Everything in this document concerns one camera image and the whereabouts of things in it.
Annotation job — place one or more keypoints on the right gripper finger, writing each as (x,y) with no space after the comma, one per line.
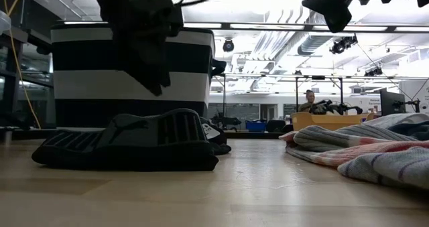
(336,11)

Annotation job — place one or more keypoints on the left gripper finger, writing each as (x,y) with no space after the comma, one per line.
(152,73)
(166,69)

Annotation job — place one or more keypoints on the black grey patterned sock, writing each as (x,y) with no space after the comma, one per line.
(134,153)

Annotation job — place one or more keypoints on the black sock with white label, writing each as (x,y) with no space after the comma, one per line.
(218,143)

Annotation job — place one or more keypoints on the small white cloth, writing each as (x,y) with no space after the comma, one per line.
(395,118)

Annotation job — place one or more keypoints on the grey pink striped sock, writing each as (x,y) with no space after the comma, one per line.
(321,136)

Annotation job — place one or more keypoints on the blue sock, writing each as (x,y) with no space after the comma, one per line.
(412,130)

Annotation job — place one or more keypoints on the black background robot arm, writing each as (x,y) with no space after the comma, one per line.
(335,107)

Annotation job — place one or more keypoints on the black ceiling spotlight cluster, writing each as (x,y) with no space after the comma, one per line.
(342,44)

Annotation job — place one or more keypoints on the navy white striped fabric basket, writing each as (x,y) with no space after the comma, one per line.
(83,83)

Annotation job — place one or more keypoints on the person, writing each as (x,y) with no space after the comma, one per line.
(310,98)

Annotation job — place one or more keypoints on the blue storage bin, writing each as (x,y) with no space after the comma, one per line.
(255,126)

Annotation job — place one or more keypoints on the black computer monitor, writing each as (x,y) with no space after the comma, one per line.
(392,103)

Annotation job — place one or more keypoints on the orange plastic tray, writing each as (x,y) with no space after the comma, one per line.
(321,121)

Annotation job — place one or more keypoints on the grey purple striped sock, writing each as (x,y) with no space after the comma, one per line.
(385,170)

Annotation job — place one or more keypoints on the metal frame crossbar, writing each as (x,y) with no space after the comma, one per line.
(268,26)

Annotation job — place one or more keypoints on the black background metal frame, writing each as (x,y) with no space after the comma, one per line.
(297,93)

